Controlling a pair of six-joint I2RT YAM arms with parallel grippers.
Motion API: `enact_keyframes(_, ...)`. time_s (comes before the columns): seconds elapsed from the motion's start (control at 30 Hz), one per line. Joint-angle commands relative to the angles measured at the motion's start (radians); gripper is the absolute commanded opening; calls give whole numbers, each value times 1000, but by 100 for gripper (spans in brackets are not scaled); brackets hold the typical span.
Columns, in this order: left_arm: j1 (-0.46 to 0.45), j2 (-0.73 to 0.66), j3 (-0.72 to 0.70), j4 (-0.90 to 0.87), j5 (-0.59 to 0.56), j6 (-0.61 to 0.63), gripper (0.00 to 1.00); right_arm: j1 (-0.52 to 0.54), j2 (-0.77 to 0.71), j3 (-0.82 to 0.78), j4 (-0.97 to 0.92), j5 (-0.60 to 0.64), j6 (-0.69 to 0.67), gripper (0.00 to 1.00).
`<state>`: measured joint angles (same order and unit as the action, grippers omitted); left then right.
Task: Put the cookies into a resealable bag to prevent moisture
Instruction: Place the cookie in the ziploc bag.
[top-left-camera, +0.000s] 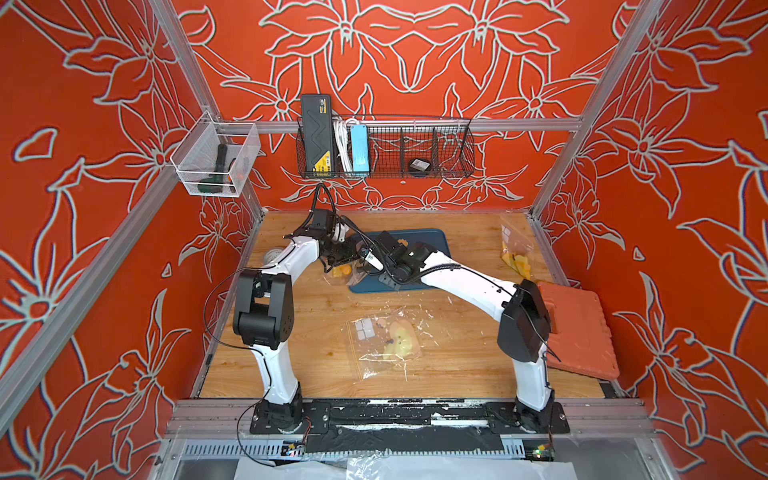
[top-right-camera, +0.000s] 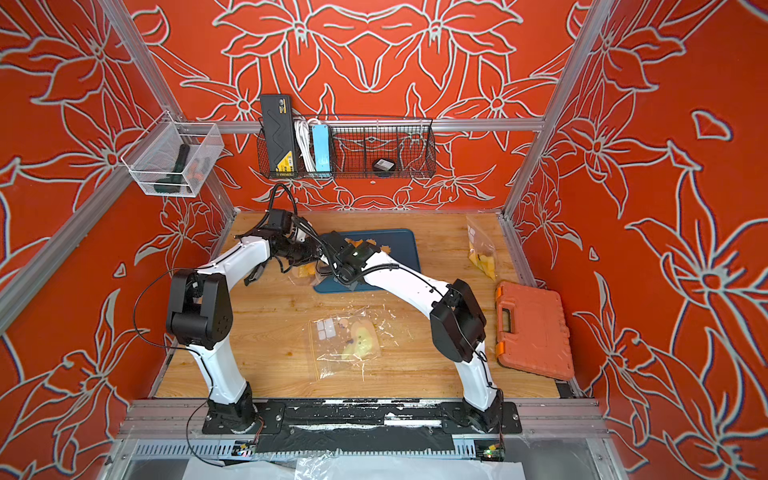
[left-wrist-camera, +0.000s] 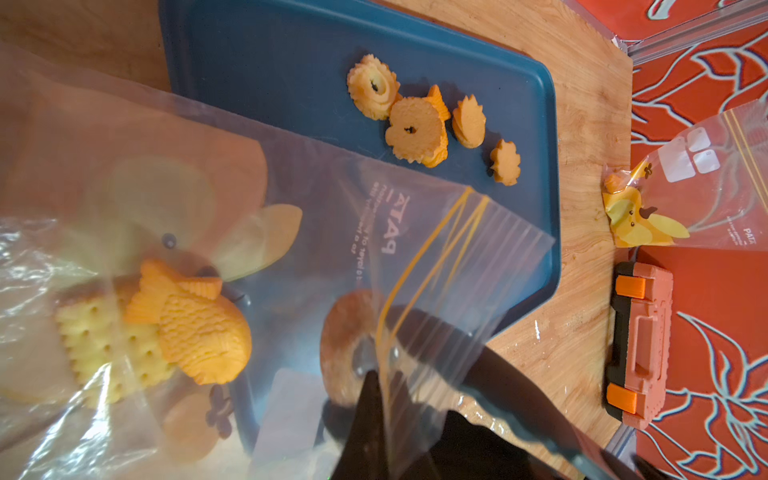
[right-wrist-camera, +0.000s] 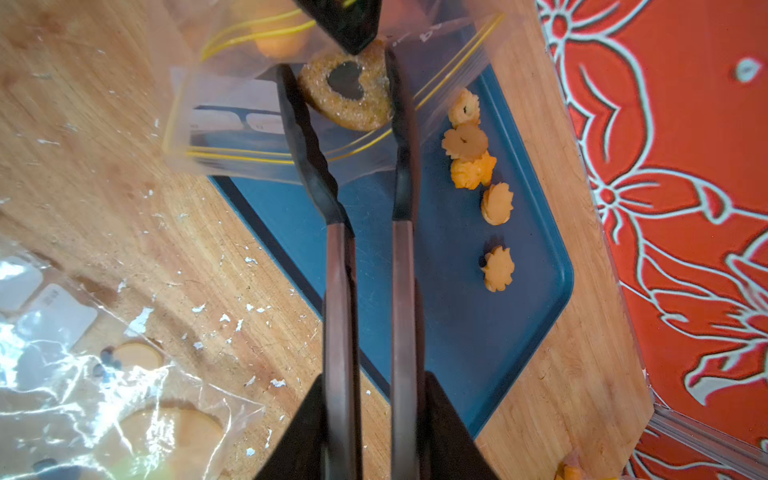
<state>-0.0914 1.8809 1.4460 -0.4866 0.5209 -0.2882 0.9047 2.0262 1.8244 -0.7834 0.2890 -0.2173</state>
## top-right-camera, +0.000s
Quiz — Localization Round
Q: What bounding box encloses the clear resealable bag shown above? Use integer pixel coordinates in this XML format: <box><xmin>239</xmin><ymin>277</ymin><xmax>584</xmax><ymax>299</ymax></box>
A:
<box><xmin>287</xmin><ymin>260</ymin><xmax>327</xmax><ymax>287</ymax></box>
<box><xmin>466</xmin><ymin>217</ymin><xmax>497</xmax><ymax>281</ymax></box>

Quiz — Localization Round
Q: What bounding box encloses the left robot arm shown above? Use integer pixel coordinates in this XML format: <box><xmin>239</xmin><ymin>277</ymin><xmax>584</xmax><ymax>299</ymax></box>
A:
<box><xmin>166</xmin><ymin>183</ymin><xmax>318</xmax><ymax>432</ymax></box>

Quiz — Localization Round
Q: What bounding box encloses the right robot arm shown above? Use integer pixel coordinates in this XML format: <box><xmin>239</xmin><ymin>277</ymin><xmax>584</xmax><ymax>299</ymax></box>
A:
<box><xmin>294</xmin><ymin>220</ymin><xmax>504</xmax><ymax>432</ymax></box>

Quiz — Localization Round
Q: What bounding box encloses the clear bag with yellow toys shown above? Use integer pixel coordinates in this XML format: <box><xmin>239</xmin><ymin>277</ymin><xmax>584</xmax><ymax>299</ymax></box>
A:
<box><xmin>307</xmin><ymin>306</ymin><xmax>394</xmax><ymax>381</ymax></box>

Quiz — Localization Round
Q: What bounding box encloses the blue plastic tray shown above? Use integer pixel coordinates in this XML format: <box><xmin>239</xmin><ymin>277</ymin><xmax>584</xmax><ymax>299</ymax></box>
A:
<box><xmin>313</xmin><ymin>228</ymin><xmax>421</xmax><ymax>294</ymax></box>

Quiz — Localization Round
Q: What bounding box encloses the light blue box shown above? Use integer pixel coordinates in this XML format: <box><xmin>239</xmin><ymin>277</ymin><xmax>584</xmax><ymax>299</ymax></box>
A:
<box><xmin>311</xmin><ymin>124</ymin><xmax>332</xmax><ymax>177</ymax></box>

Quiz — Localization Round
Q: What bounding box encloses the black box with yellow label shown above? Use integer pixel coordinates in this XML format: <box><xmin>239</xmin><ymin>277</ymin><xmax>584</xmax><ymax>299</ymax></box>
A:
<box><xmin>260</xmin><ymin>94</ymin><xmax>298</xmax><ymax>178</ymax></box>

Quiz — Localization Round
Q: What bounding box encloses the clear acrylic bin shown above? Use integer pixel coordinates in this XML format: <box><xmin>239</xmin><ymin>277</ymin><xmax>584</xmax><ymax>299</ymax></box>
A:
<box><xmin>120</xmin><ymin>111</ymin><xmax>224</xmax><ymax>198</ymax></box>

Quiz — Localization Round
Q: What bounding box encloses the orange tool case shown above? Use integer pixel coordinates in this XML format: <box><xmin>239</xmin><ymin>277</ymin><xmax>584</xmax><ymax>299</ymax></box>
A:
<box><xmin>495</xmin><ymin>281</ymin><xmax>575</xmax><ymax>381</ymax></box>

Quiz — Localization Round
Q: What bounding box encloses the black wire basket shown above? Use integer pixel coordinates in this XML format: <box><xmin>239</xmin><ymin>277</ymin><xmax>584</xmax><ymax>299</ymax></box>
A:
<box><xmin>256</xmin><ymin>114</ymin><xmax>437</xmax><ymax>180</ymax></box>

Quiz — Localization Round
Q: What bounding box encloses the white cable bundle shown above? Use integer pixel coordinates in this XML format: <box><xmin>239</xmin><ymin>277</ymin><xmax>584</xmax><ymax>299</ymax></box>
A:
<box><xmin>294</xmin><ymin>118</ymin><xmax>318</xmax><ymax>175</ymax></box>

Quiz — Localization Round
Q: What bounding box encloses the dark green screwdriver handle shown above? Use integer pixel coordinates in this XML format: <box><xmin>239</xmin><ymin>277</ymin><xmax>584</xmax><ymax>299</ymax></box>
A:
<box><xmin>154</xmin><ymin>143</ymin><xmax>190</xmax><ymax>194</ymax></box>

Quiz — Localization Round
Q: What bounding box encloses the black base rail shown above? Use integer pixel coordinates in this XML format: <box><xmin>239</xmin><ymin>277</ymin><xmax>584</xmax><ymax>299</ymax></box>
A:
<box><xmin>198</xmin><ymin>399</ymin><xmax>522</xmax><ymax>460</ymax></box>

